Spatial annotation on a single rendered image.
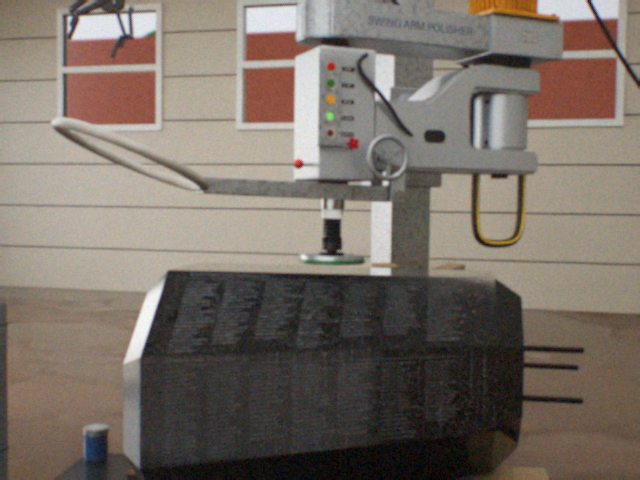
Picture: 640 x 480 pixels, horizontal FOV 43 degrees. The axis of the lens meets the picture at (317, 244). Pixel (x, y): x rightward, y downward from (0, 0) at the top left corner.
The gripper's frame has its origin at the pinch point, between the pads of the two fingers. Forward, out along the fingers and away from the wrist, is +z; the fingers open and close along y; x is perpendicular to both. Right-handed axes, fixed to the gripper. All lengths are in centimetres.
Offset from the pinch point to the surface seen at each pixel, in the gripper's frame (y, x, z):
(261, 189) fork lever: 63, 4, 20
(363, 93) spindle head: 81, 4, -21
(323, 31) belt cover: 62, 1, -33
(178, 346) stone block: 57, 6, 74
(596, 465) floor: 238, 72, 64
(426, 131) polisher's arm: 106, 12, -20
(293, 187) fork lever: 72, 7, 15
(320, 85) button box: 67, -1, -16
